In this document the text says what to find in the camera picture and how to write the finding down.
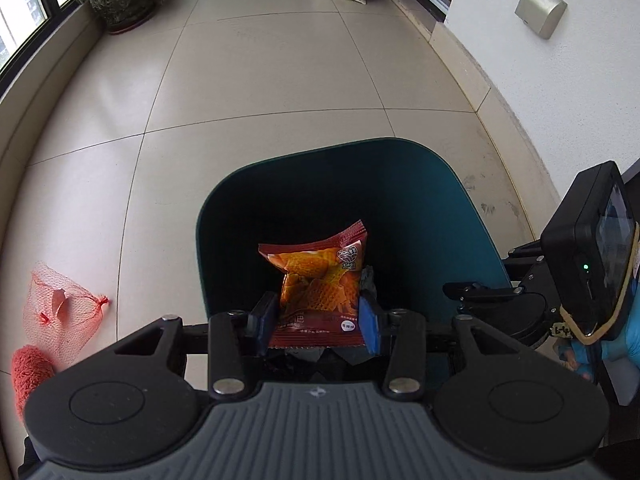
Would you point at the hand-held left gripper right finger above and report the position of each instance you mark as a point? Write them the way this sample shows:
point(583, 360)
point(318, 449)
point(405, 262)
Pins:
point(371, 327)

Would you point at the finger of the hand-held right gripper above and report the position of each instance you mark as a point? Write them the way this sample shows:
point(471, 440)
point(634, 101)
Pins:
point(525, 255)
point(480, 292)

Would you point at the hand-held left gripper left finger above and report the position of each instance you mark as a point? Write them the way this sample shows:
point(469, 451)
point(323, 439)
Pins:
point(262, 325)

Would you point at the red snack packet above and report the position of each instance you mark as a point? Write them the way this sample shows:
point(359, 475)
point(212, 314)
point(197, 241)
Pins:
point(320, 280)

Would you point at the teal plastic trash bin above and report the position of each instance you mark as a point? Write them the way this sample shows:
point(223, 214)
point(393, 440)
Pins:
point(450, 220)

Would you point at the person's right hand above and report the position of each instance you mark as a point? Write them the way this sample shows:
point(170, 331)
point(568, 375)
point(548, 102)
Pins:
point(625, 340)

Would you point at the red mesh bag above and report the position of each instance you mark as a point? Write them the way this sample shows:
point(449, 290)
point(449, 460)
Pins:
point(65, 310)

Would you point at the red fuzzy cloth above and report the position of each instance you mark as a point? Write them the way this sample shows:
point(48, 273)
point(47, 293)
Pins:
point(31, 380)

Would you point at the silver wall socket cover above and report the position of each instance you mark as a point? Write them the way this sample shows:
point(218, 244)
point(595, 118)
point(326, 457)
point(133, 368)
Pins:
point(540, 10)

